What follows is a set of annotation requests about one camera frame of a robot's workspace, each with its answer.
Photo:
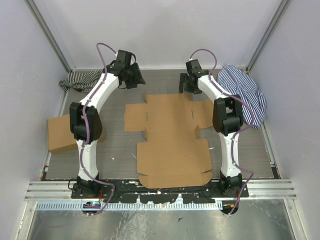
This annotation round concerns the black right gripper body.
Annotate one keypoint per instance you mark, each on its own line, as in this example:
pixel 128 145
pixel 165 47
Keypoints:
pixel 191 88

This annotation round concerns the right aluminium frame post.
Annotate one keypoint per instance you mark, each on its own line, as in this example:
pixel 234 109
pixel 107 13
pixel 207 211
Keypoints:
pixel 280 11

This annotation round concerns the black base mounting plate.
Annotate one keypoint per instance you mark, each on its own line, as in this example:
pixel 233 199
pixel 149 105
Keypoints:
pixel 131 191

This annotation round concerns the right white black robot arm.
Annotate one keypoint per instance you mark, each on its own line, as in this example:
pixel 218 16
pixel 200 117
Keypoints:
pixel 227 120

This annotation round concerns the folded brown cardboard box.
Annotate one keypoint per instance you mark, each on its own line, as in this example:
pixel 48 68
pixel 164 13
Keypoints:
pixel 59 136

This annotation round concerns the black white striped cloth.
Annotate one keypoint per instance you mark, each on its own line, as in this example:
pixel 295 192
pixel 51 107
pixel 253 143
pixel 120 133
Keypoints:
pixel 82 82

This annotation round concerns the blue white striped cloth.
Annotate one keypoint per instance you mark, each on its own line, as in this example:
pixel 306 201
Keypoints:
pixel 237 82

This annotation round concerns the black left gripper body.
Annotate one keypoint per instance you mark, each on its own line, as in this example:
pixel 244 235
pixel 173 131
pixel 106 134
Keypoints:
pixel 132 78

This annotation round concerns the brown cardboard box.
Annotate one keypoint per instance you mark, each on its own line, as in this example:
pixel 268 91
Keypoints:
pixel 59 136
pixel 172 154

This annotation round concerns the left aluminium frame post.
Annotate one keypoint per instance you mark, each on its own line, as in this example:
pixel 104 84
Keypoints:
pixel 42 16

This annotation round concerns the white slotted cable duct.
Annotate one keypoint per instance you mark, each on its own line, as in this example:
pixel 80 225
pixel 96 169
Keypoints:
pixel 94 206

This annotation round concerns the aluminium front rail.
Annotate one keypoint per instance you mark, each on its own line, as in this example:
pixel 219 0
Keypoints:
pixel 257 189

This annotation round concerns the aluminium frame post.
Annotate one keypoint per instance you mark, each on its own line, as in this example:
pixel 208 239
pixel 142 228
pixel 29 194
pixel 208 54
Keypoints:
pixel 42 16
pixel 280 11

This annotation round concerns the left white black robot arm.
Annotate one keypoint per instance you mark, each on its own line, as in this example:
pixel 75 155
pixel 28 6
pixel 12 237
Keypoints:
pixel 85 122

